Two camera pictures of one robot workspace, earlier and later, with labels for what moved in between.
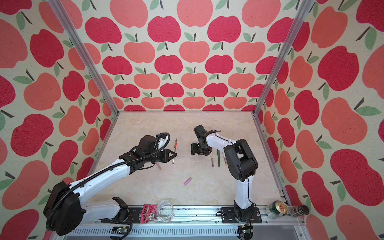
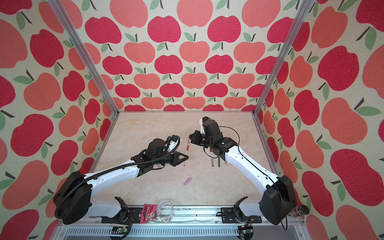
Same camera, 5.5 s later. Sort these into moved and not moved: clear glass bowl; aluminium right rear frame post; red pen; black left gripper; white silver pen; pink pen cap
Moved: black left gripper; red pen
Not moved: pink pen cap; aluminium right rear frame post; clear glass bowl; white silver pen
